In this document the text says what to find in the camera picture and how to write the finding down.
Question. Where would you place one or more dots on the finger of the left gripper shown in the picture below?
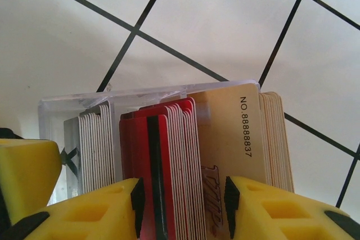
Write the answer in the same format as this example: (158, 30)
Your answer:
(28, 167)

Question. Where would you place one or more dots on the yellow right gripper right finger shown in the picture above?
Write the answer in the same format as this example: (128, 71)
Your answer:
(281, 214)

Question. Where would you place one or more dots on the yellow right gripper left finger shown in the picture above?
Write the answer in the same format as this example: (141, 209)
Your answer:
(84, 217)

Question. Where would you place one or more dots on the red card stack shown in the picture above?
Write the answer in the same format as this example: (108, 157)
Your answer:
(180, 153)

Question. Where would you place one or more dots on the gold VIP card stack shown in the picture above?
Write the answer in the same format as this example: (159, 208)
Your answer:
(225, 127)

